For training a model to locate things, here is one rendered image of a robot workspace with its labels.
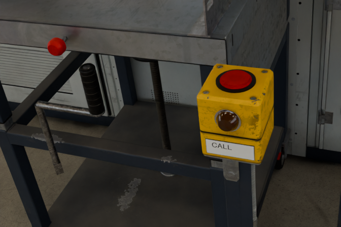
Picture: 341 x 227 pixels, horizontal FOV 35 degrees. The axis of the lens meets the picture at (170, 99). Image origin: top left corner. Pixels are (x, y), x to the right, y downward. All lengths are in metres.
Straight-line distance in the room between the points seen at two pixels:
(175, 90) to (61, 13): 0.90
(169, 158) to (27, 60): 1.09
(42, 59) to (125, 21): 1.12
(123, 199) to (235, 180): 0.84
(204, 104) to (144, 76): 1.24
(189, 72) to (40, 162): 0.66
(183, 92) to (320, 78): 0.48
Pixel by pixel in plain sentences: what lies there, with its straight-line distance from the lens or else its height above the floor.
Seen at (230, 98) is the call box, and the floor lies 0.90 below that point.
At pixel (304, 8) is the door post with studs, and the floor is 0.56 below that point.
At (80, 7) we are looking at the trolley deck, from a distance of 1.05.
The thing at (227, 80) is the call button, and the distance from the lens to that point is 0.66.
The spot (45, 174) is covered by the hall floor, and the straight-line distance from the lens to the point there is 1.99.
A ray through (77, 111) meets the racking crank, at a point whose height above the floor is 0.67.
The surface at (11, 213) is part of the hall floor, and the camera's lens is 1.89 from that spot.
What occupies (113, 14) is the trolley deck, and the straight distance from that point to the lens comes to 1.00.
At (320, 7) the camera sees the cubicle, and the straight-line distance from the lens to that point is 1.58.
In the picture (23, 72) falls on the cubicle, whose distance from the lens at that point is 2.16.
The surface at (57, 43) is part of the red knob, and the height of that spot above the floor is 0.83.
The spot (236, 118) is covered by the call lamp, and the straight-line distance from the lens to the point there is 0.65.
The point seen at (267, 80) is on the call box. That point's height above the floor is 0.90.
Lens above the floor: 1.28
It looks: 35 degrees down
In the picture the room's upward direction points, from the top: 8 degrees counter-clockwise
